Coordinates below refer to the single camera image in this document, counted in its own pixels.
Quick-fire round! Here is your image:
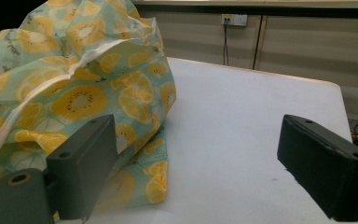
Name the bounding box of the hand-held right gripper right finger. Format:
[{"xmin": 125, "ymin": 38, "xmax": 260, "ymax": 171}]
[{"xmin": 276, "ymin": 114, "xmax": 358, "ymax": 223}]

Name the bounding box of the white wall socket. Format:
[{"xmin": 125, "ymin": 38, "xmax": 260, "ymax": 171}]
[{"xmin": 220, "ymin": 13, "xmax": 249, "ymax": 27}]

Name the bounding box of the black horizontal rail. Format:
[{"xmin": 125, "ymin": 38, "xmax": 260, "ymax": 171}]
[{"xmin": 135, "ymin": 4, "xmax": 358, "ymax": 19}]

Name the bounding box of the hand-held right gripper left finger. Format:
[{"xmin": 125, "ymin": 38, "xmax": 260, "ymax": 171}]
[{"xmin": 46, "ymin": 114, "xmax": 119, "ymax": 222}]

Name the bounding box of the citrus print cloth bag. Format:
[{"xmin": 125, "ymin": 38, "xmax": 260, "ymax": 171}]
[{"xmin": 0, "ymin": 0, "xmax": 177, "ymax": 219}]

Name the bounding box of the black wall socket cable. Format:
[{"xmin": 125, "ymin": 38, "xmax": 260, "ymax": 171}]
[{"xmin": 223, "ymin": 23, "xmax": 231, "ymax": 66}]

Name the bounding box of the pale grey table mat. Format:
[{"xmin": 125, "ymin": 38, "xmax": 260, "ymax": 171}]
[{"xmin": 53, "ymin": 57, "xmax": 358, "ymax": 224}]

